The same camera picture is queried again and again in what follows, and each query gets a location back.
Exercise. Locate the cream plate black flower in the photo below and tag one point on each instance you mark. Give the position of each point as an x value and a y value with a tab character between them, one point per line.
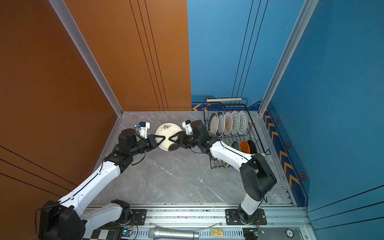
167	130

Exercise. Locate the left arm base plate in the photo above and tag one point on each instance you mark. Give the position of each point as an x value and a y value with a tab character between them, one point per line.
136	217

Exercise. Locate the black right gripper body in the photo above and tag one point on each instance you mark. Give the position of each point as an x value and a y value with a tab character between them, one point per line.
190	141

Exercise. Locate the wooden mallet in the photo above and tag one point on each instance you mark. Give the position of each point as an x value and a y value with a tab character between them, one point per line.
251	125

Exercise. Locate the black wire dish rack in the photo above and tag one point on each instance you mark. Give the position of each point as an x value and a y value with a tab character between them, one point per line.
236	104

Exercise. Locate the orange plate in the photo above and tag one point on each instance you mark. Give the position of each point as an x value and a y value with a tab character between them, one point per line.
245	147

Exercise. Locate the green circuit board left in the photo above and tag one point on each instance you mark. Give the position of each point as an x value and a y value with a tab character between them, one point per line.
127	232

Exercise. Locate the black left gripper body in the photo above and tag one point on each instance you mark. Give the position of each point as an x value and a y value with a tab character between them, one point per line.
142	146

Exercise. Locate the silver microphone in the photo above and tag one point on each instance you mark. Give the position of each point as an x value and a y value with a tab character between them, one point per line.
164	233

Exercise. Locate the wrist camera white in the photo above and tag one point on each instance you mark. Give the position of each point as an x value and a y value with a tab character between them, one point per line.
143	129
187	126

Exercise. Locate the circuit board right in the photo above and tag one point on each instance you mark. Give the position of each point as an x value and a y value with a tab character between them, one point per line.
252	233

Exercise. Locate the checkerboard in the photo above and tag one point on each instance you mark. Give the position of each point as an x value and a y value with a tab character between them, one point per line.
102	235

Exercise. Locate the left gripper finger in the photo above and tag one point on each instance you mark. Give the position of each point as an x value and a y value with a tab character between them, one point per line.
159	139
152	147

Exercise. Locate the blue floral pattern plate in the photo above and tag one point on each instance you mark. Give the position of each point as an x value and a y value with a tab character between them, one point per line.
235	145

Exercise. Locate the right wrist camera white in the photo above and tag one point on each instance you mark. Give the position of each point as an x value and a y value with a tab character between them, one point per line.
187	126

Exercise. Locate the white plate row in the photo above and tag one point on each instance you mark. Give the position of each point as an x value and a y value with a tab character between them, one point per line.
213	123
243	123
228	123
235	122
221	124

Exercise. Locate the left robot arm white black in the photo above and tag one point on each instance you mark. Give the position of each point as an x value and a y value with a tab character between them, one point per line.
66	219

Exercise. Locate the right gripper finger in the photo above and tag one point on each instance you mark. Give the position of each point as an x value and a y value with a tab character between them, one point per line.
175	138
179	145

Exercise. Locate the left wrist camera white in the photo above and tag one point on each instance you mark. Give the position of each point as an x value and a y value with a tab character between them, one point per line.
143	129

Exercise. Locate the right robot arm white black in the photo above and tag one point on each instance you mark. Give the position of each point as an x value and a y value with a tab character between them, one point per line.
256	174

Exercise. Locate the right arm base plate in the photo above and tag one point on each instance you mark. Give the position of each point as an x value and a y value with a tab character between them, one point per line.
240	217

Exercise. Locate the yellow label tag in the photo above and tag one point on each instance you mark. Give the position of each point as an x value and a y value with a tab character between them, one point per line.
217	233

